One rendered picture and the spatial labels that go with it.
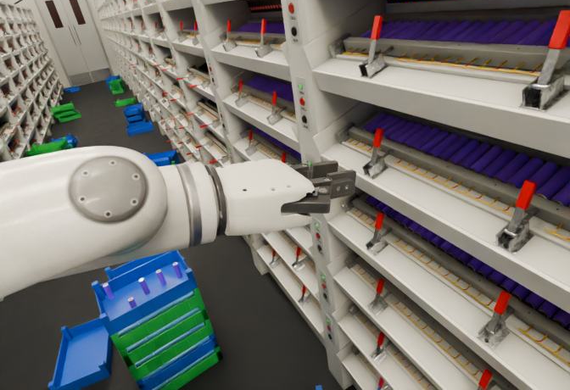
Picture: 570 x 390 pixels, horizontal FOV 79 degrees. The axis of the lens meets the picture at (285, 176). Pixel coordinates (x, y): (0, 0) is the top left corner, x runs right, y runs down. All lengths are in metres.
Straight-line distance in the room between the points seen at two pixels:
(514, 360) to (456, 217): 0.23
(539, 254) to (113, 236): 0.48
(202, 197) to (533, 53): 0.40
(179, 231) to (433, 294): 0.52
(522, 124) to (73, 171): 0.43
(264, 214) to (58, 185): 0.18
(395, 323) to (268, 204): 0.63
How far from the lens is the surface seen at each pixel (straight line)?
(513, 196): 0.58
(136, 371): 1.45
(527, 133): 0.46
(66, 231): 0.25
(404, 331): 0.90
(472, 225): 0.57
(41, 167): 0.26
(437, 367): 0.86
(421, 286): 0.73
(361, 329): 1.13
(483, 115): 0.48
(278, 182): 0.36
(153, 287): 1.39
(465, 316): 0.70
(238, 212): 0.33
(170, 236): 0.33
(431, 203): 0.61
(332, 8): 0.76
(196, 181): 0.33
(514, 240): 0.53
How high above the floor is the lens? 1.27
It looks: 28 degrees down
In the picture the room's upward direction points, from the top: 9 degrees counter-clockwise
